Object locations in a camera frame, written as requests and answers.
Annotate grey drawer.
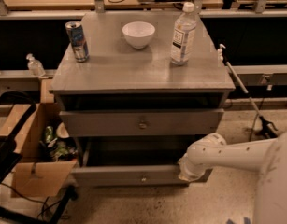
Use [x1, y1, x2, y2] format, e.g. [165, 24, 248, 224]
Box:
[60, 109, 224, 137]
[72, 136, 195, 187]

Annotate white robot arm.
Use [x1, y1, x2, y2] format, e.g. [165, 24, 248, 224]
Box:
[179, 132, 287, 224]

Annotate grey top drawer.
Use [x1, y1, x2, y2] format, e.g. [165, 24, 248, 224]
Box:
[60, 109, 224, 137]

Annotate grey drawer cabinet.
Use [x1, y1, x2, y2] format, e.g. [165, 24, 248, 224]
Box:
[49, 10, 237, 185]

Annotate grabber reacher stick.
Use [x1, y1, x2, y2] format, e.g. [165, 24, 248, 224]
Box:
[223, 58, 278, 139]

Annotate small white pump bottle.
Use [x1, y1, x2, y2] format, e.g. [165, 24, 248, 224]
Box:
[217, 44, 225, 64]

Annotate clear water bottle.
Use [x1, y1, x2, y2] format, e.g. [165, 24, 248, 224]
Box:
[170, 2, 197, 65]

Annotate white bowl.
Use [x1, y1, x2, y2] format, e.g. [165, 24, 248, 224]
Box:
[122, 21, 155, 49]

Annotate green can in box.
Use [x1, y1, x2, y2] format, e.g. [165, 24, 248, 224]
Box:
[44, 126, 53, 144]

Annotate energy drink can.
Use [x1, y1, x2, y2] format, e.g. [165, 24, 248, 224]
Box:
[65, 21, 89, 63]

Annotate cardboard box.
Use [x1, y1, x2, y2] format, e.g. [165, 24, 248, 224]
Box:
[11, 104, 77, 197]

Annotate black floor cable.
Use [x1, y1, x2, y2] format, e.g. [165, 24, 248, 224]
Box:
[249, 84, 272, 142]

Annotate black chair frame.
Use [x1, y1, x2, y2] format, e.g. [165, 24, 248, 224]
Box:
[0, 89, 78, 224]

